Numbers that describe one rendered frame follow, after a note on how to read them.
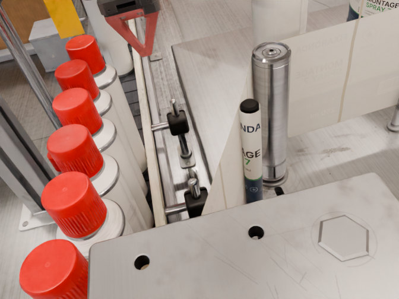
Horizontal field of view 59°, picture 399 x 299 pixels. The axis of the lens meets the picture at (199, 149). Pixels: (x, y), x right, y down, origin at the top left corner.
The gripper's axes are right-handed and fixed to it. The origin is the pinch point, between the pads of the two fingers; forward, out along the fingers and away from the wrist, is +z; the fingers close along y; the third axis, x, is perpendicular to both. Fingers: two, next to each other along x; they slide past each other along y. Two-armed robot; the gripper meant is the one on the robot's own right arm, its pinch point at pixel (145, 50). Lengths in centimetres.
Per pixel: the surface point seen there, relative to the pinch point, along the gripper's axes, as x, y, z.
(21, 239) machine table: 25.4, -11.6, 18.1
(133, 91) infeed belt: 5.0, 12.1, 13.6
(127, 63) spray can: 4.9, 18.4, 11.1
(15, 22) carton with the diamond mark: 32, 51, 9
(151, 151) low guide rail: 3.0, -9.1, 10.2
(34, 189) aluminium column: 21.5, -7.0, 13.2
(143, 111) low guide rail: 3.2, 0.4, 10.1
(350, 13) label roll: -37.6, 12.2, 9.8
